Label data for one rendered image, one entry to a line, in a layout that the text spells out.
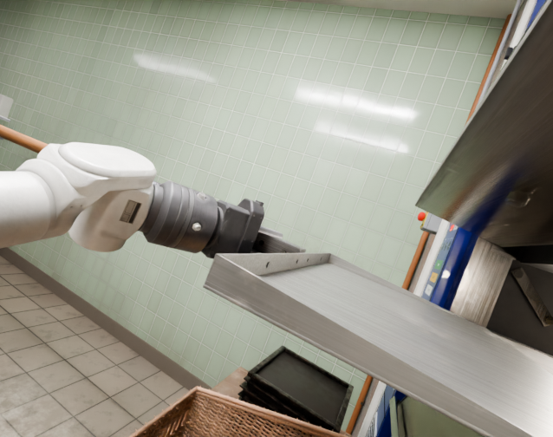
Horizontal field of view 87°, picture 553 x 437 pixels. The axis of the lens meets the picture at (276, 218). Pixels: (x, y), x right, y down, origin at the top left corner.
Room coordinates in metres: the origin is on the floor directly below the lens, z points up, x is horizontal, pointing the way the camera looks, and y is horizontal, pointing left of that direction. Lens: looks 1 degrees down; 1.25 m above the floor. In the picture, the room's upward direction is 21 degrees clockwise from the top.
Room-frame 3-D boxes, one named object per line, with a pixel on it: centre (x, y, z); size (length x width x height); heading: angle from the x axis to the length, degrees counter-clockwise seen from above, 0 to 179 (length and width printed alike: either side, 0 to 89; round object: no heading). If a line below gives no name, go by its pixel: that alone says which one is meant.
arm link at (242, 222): (0.44, 0.08, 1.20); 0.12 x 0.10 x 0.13; 125
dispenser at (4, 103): (2.85, 2.88, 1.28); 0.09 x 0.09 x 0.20; 69
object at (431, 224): (1.24, -0.62, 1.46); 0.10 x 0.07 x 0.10; 159
